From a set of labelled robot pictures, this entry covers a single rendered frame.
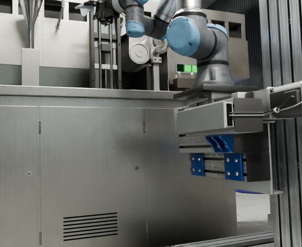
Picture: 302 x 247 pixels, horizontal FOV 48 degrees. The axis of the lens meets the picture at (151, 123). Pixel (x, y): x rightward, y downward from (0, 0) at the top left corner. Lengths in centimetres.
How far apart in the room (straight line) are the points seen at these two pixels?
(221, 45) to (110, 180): 80
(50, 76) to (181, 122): 130
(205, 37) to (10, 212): 106
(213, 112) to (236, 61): 184
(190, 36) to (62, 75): 127
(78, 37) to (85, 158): 97
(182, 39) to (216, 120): 34
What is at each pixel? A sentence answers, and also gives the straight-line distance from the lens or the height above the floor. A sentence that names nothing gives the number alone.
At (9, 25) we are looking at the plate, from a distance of 229.
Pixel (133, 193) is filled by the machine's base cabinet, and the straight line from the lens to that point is 165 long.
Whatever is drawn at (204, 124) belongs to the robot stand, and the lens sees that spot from 95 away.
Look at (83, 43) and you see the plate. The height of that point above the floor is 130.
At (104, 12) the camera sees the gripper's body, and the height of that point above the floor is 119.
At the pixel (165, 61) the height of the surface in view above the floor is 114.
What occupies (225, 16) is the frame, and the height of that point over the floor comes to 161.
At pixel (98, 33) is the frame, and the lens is 185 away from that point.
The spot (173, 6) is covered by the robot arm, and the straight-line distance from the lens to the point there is 143.
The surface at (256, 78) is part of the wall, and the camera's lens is 559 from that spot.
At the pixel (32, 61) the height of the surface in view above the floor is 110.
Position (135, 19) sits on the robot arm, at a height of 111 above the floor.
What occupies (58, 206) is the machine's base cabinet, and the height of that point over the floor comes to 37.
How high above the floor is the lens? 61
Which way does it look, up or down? 4 degrees up
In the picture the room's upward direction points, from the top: 2 degrees counter-clockwise
